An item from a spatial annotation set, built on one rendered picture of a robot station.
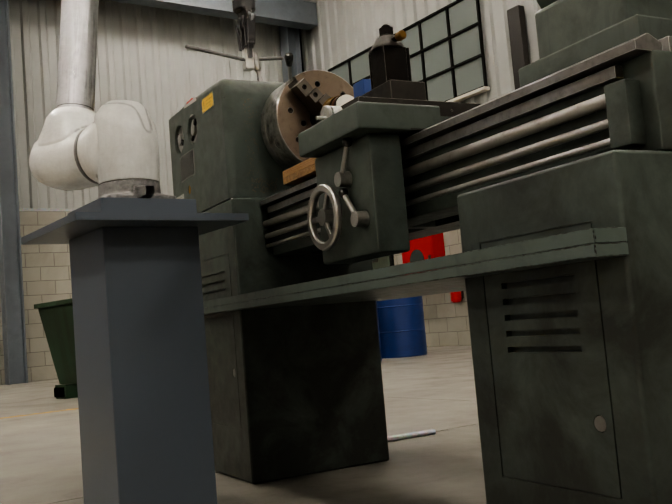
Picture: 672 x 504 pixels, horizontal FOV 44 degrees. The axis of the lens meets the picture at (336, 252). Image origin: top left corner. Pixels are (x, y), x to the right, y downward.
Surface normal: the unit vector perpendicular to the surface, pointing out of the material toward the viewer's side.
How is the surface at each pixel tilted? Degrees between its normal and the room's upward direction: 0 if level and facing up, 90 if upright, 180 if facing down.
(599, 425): 90
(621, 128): 90
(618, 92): 90
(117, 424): 90
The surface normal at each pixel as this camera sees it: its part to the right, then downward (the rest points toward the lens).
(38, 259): 0.55, -0.11
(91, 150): -0.55, -0.02
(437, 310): -0.83, 0.02
